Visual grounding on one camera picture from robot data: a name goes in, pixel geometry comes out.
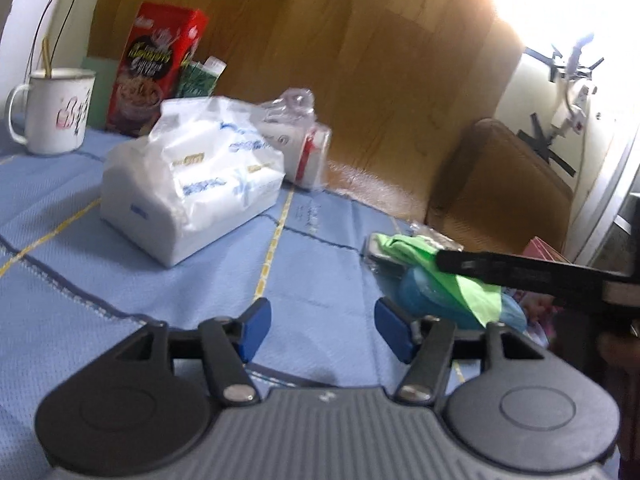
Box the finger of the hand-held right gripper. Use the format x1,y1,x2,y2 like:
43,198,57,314
436,250,632,307

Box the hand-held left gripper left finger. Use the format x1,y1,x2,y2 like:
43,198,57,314
117,297,273,408

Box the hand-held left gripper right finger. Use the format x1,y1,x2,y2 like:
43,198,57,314
374,297,546,406

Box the green cloth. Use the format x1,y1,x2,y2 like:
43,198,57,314
375,233,502,326

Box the white soft tissue pack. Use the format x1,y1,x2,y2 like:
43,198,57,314
99,96,286,267

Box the small printed snack cup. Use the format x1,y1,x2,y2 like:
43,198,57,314
510,289,557,346

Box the blue glasses case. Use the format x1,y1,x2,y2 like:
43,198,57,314
397,266,527,331

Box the brown chair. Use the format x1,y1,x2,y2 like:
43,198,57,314
426,118,575,263

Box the black tape cross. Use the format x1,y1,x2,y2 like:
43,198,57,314
517,115,578,178

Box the blue tablecloth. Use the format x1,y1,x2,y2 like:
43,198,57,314
0,112,621,480

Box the clear bag with white packet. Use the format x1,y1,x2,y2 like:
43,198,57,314
257,88,332,192

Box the green carton white cap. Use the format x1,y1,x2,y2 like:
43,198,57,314
175,56,226,98

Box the pale green board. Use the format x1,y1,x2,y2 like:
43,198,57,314
80,56,121,131

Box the red cereal box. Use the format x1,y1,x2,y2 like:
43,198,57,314
106,1,209,138

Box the white enamel mug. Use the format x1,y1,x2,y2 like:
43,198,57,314
6,67,97,156

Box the white window frame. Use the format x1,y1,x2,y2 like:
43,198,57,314
570,125,640,281

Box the white wall power adapter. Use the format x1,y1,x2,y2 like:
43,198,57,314
550,85,588,136

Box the black taped wall bracket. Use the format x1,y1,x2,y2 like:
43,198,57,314
525,32,606,83

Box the thin dark wall cables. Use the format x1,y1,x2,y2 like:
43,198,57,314
27,0,83,73

